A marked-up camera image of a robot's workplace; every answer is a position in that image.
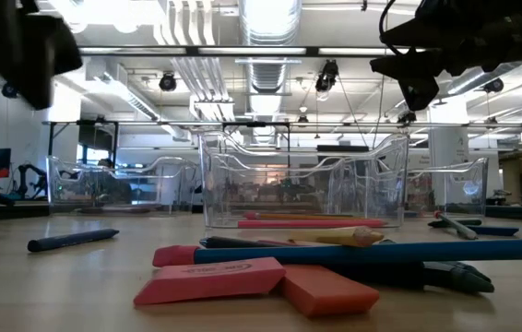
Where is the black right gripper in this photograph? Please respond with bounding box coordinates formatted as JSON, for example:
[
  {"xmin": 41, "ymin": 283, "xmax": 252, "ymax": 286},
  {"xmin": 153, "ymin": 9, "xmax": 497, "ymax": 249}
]
[{"xmin": 369, "ymin": 0, "xmax": 522, "ymax": 113}]

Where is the grey pencil with red eraser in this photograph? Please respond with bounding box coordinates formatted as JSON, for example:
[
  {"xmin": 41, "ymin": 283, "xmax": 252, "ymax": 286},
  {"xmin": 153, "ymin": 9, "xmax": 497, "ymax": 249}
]
[{"xmin": 433, "ymin": 209, "xmax": 480, "ymax": 242}]

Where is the green crayon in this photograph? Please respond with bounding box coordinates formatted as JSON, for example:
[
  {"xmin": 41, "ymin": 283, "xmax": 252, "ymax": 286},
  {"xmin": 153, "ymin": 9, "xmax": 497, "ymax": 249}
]
[{"xmin": 325, "ymin": 260, "xmax": 497, "ymax": 295}]

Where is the grey crayon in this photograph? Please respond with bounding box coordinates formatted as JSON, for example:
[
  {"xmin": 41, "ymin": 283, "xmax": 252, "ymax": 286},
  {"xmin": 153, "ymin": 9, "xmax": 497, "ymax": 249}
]
[{"xmin": 424, "ymin": 259, "xmax": 493, "ymax": 282}]

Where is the silver ventilation duct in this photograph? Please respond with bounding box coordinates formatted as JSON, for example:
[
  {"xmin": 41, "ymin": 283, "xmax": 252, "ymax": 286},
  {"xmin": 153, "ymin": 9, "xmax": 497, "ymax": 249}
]
[
  {"xmin": 431, "ymin": 57, "xmax": 522, "ymax": 101},
  {"xmin": 236, "ymin": 0, "xmax": 303, "ymax": 96}
]

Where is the blue pencil with pink eraser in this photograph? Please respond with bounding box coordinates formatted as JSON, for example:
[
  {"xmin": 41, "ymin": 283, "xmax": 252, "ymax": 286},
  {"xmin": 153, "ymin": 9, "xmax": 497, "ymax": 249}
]
[{"xmin": 151, "ymin": 237, "xmax": 522, "ymax": 268}]

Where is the red crayon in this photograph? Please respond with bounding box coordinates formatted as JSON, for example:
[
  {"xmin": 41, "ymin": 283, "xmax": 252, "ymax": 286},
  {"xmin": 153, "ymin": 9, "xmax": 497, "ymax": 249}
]
[{"xmin": 255, "ymin": 238, "xmax": 317, "ymax": 248}]

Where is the blue marker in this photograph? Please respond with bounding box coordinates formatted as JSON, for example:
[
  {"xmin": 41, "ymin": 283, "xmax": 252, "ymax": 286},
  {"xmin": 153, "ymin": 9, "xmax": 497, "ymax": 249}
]
[{"xmin": 466, "ymin": 224, "xmax": 521, "ymax": 238}]

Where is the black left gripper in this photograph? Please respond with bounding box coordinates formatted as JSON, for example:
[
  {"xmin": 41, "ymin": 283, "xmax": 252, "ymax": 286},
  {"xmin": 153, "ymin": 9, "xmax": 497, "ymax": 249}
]
[{"xmin": 0, "ymin": 0, "xmax": 83, "ymax": 112}]

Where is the pink printed eraser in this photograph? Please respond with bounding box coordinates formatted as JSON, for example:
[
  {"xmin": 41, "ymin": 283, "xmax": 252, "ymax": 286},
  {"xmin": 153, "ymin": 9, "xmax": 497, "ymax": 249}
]
[{"xmin": 132, "ymin": 256, "xmax": 287, "ymax": 306}]

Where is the orange eraser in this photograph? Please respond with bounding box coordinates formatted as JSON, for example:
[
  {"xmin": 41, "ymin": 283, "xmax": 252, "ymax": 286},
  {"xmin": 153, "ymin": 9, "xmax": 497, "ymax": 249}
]
[{"xmin": 280, "ymin": 264, "xmax": 381, "ymax": 318}]

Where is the yellow pencil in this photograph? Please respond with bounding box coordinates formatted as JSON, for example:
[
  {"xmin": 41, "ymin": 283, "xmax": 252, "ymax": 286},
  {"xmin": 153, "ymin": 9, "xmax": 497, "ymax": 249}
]
[{"xmin": 287, "ymin": 225, "xmax": 386, "ymax": 248}]

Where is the clear plastic bin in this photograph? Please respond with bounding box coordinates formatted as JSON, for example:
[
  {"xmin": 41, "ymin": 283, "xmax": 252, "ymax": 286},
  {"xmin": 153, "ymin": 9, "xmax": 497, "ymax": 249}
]
[
  {"xmin": 208, "ymin": 150, "xmax": 352, "ymax": 216},
  {"xmin": 197, "ymin": 130, "xmax": 410, "ymax": 231},
  {"xmin": 45, "ymin": 155, "xmax": 201, "ymax": 217},
  {"xmin": 406, "ymin": 156, "xmax": 490, "ymax": 218}
]

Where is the dark blue crayon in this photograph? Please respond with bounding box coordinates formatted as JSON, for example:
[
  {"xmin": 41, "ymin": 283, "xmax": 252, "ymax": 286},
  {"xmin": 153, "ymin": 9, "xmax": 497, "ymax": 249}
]
[{"xmin": 26, "ymin": 228, "xmax": 121, "ymax": 254}]

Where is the black metal workstation frame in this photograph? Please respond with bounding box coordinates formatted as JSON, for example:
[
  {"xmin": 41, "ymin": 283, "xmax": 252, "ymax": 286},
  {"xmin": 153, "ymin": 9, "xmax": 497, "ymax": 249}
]
[{"xmin": 46, "ymin": 119, "xmax": 120, "ymax": 160}]

